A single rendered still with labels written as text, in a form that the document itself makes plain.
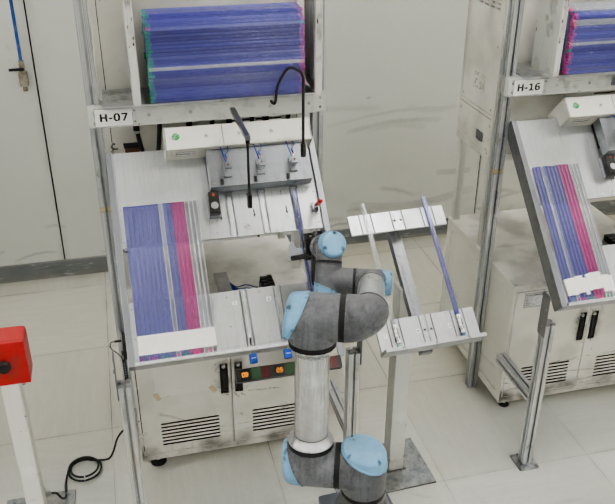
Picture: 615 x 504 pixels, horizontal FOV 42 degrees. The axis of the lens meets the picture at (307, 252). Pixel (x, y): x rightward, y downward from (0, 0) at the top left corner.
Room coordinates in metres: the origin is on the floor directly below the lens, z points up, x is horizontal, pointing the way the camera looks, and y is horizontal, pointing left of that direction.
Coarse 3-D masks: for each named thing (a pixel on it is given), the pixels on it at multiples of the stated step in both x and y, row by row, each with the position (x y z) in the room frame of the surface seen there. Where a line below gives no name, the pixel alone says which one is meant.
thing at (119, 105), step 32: (128, 0) 2.41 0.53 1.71; (320, 0) 2.55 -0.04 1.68; (128, 32) 2.41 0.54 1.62; (320, 32) 2.55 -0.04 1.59; (128, 64) 2.55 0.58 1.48; (320, 64) 2.55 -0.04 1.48; (128, 96) 2.51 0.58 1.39; (256, 96) 2.51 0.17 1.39; (288, 96) 2.53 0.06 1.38; (224, 288) 2.51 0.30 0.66
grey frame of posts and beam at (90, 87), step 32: (96, 96) 2.45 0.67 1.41; (320, 96) 2.60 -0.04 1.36; (96, 128) 2.45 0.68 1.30; (320, 128) 2.63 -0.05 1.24; (96, 160) 2.44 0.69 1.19; (320, 160) 2.63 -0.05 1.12; (352, 352) 2.15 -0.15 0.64; (128, 384) 1.97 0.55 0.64; (352, 384) 2.14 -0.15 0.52; (128, 416) 1.97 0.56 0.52; (352, 416) 2.15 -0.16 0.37; (128, 448) 1.96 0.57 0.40
